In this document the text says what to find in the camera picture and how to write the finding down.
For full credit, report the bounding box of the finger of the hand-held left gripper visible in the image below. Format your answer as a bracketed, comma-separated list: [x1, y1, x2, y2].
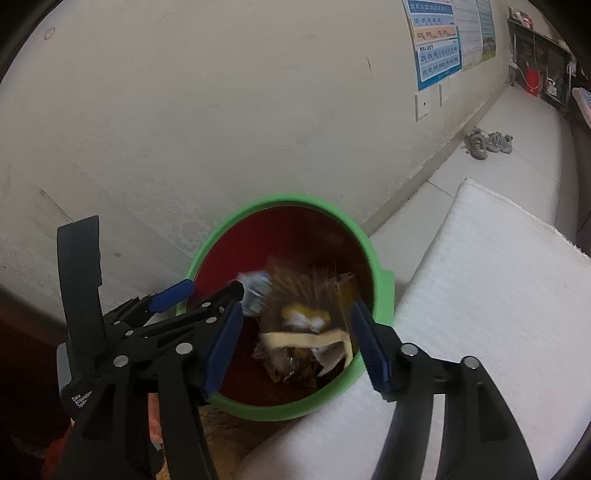
[104, 279, 195, 330]
[122, 281, 245, 347]

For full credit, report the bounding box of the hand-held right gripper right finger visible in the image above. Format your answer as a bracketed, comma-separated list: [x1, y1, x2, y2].
[351, 302, 539, 480]

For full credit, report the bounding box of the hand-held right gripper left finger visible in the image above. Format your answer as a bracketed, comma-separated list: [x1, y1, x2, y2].
[58, 302, 244, 480]

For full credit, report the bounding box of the grey wrapper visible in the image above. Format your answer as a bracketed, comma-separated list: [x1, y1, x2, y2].
[253, 347, 320, 385]

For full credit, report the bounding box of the cream paper strip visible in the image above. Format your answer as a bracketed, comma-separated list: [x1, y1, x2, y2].
[257, 327, 355, 366]

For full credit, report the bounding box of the brown translucent wrapper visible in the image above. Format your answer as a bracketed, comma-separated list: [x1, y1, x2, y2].
[257, 262, 357, 370]

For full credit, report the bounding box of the green rimmed red trash bin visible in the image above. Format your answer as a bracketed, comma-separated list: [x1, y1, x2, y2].
[187, 195, 396, 422]

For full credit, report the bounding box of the person's left hand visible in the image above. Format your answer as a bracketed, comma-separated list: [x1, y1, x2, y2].
[148, 392, 164, 450]

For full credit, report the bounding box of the light blue chart poster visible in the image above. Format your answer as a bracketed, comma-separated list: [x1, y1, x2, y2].
[450, 0, 484, 71]

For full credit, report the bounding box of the green chart poster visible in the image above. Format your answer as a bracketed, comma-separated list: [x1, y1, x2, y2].
[475, 0, 498, 62]

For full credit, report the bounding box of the dark desk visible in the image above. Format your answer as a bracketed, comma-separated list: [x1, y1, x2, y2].
[506, 11, 574, 112]

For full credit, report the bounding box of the large blue wall poster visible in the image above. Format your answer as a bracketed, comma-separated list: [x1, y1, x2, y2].
[401, 0, 463, 92]

